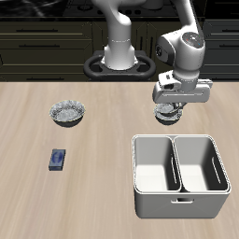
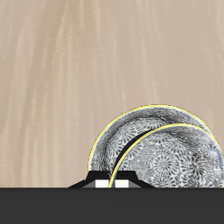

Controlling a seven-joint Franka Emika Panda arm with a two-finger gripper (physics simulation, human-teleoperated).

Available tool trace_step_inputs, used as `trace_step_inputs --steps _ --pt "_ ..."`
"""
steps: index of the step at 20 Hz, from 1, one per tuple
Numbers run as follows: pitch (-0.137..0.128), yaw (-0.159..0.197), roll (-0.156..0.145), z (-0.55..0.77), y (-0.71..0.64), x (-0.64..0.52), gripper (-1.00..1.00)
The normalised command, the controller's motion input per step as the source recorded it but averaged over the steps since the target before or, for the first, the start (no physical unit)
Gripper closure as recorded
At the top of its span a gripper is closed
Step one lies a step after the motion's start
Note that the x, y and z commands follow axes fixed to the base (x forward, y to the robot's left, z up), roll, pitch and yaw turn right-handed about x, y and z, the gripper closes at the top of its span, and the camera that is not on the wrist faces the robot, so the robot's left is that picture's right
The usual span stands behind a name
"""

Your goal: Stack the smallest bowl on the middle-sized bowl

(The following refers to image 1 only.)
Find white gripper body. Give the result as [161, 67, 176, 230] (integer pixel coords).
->
[151, 77, 215, 105]

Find small grey fluted dish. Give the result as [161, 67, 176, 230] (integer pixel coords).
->
[154, 103, 184, 126]

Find white two-bin basket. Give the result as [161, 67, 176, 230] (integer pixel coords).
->
[132, 134, 232, 219]

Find large grey fluted dish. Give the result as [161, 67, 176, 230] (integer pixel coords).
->
[49, 99, 87, 128]

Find small blue box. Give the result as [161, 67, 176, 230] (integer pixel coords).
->
[48, 148, 67, 172]

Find dark kitchen cupboards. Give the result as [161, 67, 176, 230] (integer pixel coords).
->
[0, 16, 239, 83]

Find flat black base plate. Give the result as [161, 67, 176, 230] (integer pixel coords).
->
[82, 49, 156, 79]

